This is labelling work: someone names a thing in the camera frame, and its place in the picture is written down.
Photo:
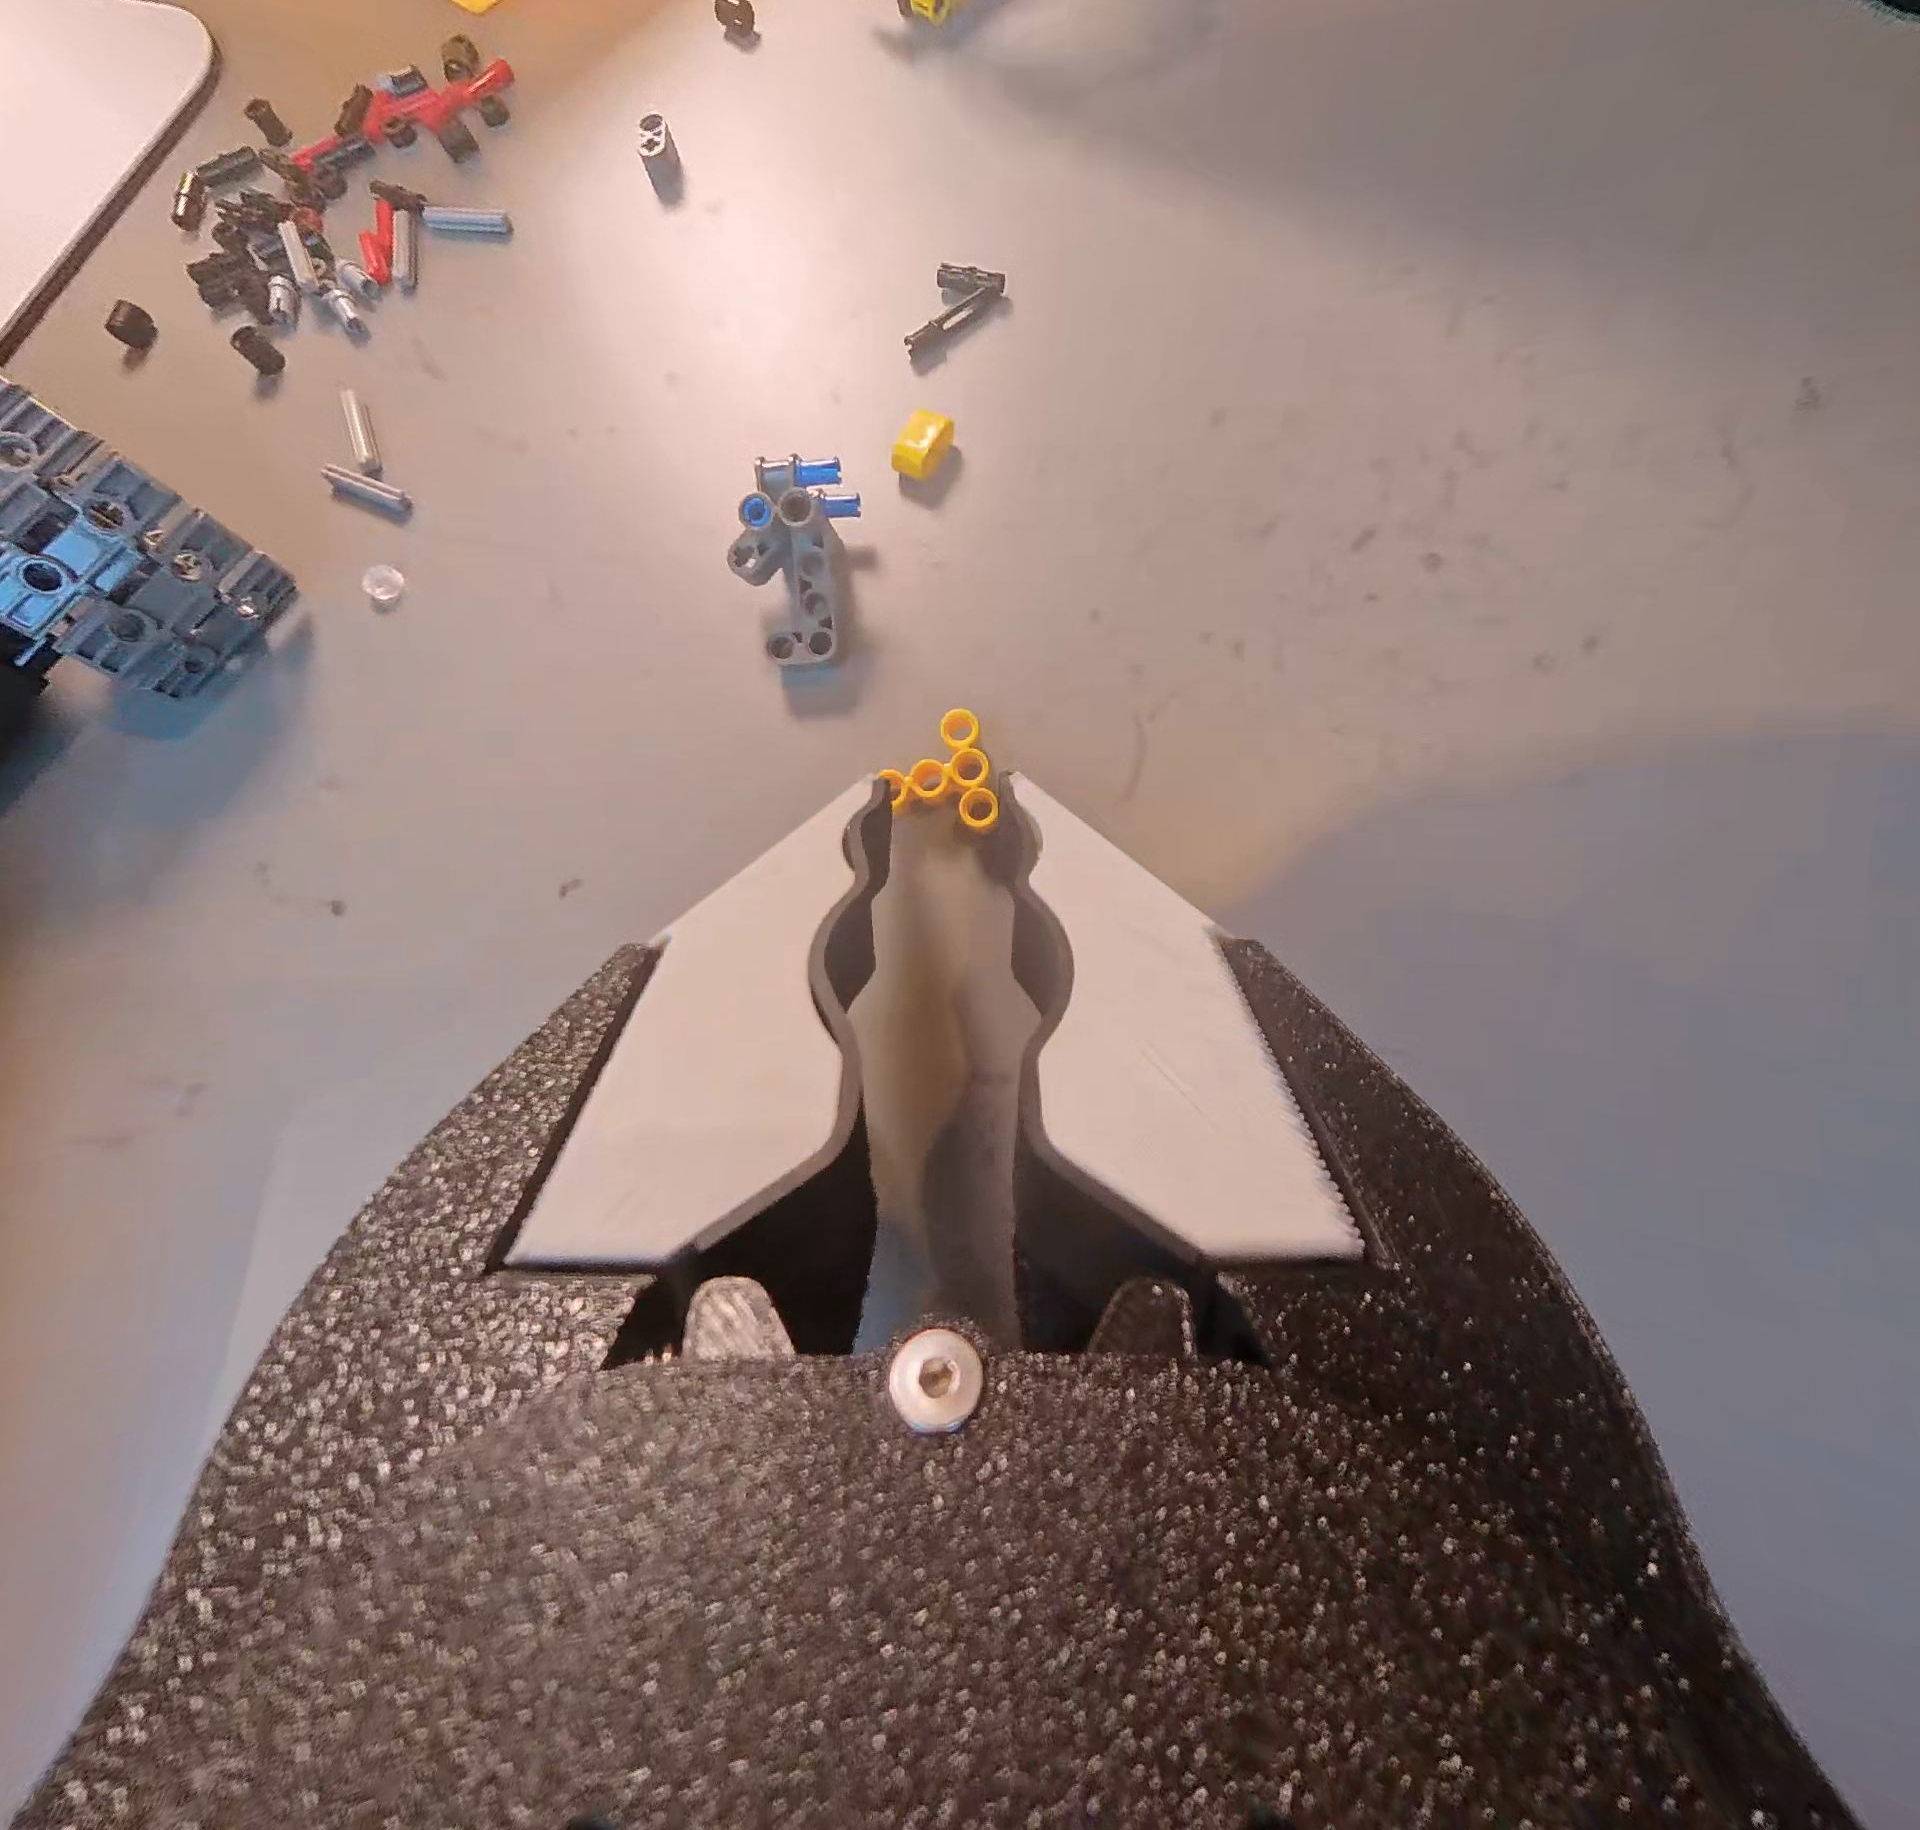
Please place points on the grey brick beam assembly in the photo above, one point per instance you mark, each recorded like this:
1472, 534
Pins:
811, 569

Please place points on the black long brick pin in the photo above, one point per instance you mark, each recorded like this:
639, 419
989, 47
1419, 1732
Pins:
948, 326

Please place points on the black short brick pin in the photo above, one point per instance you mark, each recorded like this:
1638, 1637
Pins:
973, 276

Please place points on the clear round stud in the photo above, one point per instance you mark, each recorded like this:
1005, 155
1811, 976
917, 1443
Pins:
387, 587

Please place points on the small yellow curved brick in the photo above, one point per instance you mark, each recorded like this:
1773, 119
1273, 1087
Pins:
917, 444

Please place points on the white brick axle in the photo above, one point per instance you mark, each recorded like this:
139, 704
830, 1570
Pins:
362, 426

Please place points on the grey brick axle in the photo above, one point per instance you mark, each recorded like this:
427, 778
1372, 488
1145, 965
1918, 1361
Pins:
365, 488

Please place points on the light grey axle connector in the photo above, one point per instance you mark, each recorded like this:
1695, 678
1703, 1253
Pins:
658, 147

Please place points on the blue brick axle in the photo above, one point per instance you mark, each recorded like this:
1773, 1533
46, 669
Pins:
470, 220

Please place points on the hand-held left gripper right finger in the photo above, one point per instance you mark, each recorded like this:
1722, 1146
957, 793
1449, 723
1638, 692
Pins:
1185, 1097

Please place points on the grey desk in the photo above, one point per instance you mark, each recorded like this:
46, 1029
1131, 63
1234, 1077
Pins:
1349, 516

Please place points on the pile of small black pins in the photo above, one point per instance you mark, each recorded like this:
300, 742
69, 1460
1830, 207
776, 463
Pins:
243, 265

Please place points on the yellow tracked toy bulldozer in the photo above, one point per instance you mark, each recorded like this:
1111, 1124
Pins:
139, 569

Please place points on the small black brick bush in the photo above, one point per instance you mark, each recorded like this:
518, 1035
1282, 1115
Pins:
740, 12

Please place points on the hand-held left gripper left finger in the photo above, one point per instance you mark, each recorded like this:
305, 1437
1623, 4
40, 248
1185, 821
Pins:
710, 1097

